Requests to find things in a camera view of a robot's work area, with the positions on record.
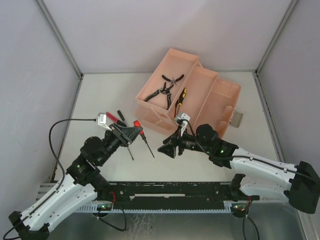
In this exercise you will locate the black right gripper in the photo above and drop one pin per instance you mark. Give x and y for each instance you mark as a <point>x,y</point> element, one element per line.
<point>179,144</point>

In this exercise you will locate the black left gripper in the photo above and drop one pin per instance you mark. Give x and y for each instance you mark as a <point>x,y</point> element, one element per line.
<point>121,135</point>

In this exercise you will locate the red black screwdriver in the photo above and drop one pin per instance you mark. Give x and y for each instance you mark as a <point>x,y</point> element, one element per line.
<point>142,134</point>

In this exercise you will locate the yellow black screwdriver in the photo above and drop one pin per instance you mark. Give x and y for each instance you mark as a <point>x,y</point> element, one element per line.
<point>130,153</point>
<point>179,101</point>

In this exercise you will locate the pink translucent tool box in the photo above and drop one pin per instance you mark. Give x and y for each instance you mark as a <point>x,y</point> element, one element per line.
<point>217,110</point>

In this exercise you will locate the black handled pliers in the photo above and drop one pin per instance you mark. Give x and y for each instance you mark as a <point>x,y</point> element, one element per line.
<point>173,81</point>

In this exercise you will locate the beige tool box latch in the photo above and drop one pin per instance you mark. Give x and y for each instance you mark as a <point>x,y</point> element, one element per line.
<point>236,119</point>

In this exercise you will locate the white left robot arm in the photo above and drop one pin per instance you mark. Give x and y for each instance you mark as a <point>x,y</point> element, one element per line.
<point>81,184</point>

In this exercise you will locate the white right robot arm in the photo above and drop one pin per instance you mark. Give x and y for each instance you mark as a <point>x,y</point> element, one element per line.
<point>299,184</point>

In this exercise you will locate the black claw hammer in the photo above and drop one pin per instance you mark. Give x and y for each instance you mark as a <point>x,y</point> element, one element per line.
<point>122,117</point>

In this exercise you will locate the red utility knife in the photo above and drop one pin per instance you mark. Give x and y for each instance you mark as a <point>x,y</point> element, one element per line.
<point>111,117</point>

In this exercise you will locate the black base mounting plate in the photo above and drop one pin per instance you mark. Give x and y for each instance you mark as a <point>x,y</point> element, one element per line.
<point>172,194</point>

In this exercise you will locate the pink middle cantilever tray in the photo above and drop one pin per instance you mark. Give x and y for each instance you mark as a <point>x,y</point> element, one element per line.
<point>197,87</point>

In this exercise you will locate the pink cantilever tray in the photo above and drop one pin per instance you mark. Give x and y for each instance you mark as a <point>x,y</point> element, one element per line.
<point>160,94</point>
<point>197,87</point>

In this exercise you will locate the pink upper cantilever tray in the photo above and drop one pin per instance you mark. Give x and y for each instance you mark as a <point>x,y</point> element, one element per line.
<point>160,94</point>

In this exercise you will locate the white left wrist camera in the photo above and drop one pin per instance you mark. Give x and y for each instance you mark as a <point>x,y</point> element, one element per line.
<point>102,120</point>

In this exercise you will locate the grey slotted cable duct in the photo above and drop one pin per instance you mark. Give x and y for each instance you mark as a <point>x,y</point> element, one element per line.
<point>107,207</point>

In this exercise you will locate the aluminium frame rail front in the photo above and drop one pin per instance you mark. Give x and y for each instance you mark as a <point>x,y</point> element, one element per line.
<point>45,190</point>

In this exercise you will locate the left aluminium corner post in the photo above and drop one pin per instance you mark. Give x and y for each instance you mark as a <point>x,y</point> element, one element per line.
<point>52,25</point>

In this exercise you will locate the aluminium corner post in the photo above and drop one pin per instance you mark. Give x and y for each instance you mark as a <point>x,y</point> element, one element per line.
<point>278,32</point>
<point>52,25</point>

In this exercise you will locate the right aluminium corner post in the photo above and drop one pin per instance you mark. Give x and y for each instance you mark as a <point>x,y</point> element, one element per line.
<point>278,32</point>

